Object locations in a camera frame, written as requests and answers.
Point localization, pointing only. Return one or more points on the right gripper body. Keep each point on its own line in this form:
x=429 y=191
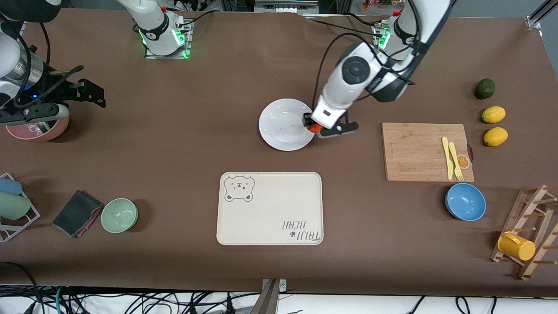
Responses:
x=65 y=92

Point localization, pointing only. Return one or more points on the orange fruit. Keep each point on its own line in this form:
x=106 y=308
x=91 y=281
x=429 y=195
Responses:
x=314 y=127

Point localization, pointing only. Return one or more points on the white round plate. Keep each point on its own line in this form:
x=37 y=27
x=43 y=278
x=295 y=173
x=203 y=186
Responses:
x=279 y=126

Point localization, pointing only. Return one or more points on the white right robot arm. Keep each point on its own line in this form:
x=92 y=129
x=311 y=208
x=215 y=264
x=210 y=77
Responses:
x=152 y=26

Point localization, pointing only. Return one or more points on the pink bowl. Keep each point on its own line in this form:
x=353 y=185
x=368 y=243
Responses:
x=59 y=130

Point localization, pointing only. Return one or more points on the bamboo cutting board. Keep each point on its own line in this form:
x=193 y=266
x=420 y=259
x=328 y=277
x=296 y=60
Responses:
x=414 y=148

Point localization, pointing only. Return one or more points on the cream bear print tray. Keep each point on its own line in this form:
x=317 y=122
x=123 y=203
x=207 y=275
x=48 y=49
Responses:
x=270 y=218

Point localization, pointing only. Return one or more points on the blue cup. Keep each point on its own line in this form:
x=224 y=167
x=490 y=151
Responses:
x=9 y=186

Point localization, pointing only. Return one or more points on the grey equipment box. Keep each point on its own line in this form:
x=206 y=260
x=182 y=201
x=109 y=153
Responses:
x=285 y=6

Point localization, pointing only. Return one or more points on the dark grey folded cloth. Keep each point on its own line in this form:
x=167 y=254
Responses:
x=76 y=213

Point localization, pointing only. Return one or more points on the pale green cup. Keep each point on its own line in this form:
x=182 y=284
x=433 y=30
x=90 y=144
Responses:
x=13 y=206

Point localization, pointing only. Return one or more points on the pale green bowl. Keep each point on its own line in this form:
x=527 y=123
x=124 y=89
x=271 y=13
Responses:
x=119 y=216

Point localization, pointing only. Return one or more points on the yellow plastic knife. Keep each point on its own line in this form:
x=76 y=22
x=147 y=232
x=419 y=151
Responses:
x=447 y=161

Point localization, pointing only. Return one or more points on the yellow plastic fork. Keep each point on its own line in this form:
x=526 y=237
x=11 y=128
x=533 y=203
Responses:
x=454 y=157

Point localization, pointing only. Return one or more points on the dark green lime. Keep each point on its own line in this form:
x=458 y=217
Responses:
x=484 y=89

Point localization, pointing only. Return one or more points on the blue bowl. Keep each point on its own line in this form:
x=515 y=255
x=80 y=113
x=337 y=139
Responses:
x=465 y=202

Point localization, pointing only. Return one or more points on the yellow lemon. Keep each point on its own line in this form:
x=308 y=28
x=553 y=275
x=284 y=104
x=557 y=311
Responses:
x=493 y=114
x=495 y=137

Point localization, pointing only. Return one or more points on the wooden peg rack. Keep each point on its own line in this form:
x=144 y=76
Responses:
x=529 y=209

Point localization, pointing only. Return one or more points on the yellow mug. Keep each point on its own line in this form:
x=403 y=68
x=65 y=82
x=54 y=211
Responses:
x=516 y=247

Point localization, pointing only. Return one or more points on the metal table edge bracket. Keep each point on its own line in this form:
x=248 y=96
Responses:
x=270 y=301

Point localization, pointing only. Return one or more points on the aluminium frame profile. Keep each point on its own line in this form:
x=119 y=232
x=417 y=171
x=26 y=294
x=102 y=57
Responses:
x=534 y=19

